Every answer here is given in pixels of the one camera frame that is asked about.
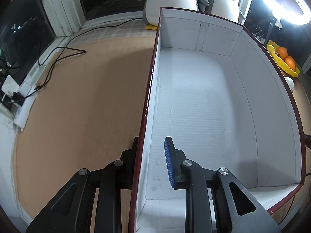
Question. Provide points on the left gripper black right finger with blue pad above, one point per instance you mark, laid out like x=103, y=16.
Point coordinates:
x=215, y=197

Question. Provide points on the small white round object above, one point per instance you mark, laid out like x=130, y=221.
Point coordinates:
x=290, y=83

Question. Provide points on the white charger adapter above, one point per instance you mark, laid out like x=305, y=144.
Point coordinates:
x=10, y=86

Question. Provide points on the orange fruit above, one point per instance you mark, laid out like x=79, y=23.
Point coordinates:
x=291, y=63
x=282, y=52

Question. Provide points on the red box white interior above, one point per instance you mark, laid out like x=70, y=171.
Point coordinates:
x=217, y=92

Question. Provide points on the white power strip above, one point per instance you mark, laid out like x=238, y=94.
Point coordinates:
x=27, y=88

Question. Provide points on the yellow fruit bowl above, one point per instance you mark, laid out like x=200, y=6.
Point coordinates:
x=272, y=49

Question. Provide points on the orange fruit upper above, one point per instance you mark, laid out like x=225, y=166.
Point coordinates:
x=282, y=52

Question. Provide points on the bright ring light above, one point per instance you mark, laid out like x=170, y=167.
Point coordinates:
x=296, y=12

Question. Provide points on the orange fruit lower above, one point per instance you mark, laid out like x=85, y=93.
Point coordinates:
x=291, y=63

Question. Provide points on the small white penguin plush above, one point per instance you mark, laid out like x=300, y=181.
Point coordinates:
x=228, y=9

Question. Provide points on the black plug adapter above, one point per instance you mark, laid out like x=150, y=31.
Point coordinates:
x=17, y=98

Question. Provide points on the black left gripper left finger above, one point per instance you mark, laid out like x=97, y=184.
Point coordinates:
x=70, y=210

